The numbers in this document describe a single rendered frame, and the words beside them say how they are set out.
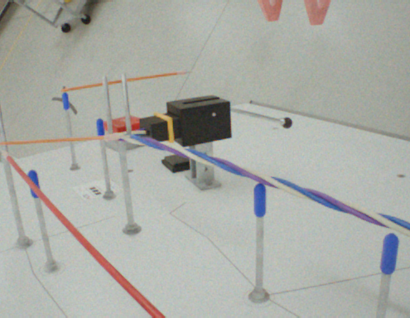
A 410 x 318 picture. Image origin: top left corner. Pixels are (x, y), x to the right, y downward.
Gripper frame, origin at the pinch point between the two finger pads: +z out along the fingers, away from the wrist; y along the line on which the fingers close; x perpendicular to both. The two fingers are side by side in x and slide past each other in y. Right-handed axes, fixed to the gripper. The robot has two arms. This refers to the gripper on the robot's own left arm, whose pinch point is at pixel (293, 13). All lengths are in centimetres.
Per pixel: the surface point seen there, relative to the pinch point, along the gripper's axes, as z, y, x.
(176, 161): 17.5, -14.8, -4.4
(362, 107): 47, -70, 117
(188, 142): 12.7, -8.1, -7.0
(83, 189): 18.3, -16.8, -15.8
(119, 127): 15.6, -25.9, -6.0
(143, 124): 10.7, -11.1, -10.3
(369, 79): 38, -73, 125
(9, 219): 18.0, -14.7, -25.3
